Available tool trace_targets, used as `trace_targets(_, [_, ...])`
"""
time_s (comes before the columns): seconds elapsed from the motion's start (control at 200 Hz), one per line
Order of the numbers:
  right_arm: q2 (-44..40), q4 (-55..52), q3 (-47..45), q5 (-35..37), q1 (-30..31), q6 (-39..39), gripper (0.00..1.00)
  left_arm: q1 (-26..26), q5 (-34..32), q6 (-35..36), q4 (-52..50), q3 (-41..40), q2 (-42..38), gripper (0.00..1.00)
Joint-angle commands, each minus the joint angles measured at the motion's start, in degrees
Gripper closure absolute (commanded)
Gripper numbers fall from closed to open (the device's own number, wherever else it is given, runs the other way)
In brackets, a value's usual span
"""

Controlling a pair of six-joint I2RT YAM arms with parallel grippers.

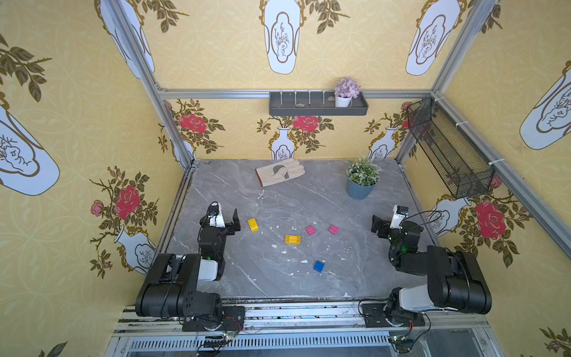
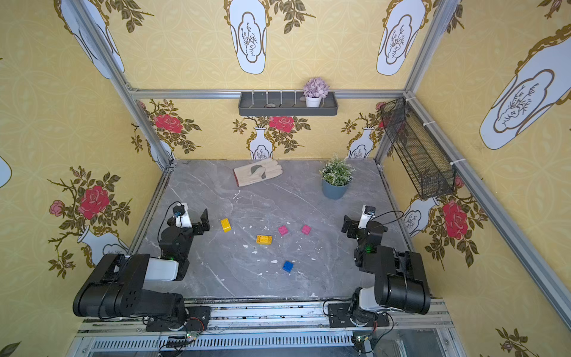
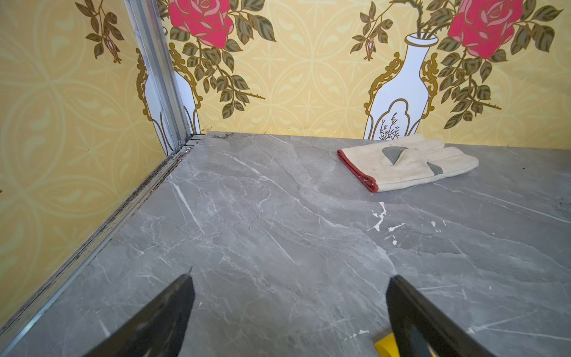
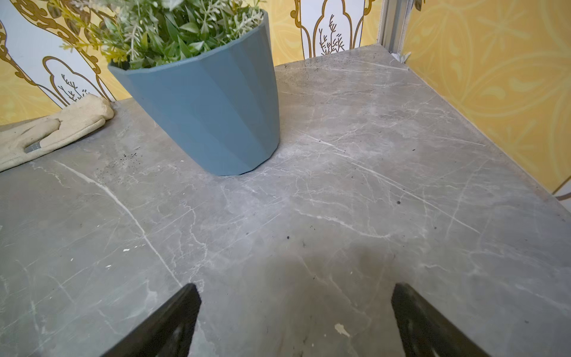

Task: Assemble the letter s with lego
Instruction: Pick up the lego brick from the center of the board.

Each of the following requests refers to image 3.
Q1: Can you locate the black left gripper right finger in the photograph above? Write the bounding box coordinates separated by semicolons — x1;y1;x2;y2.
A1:
386;275;494;356

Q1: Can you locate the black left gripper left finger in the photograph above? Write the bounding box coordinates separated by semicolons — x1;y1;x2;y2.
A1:
86;273;196;356

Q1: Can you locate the aluminium frame post left rear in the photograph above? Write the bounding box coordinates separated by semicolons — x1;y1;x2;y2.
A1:
125;1;191;155

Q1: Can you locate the yellow curved lego brick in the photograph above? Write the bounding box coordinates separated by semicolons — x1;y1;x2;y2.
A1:
375;333;400;357

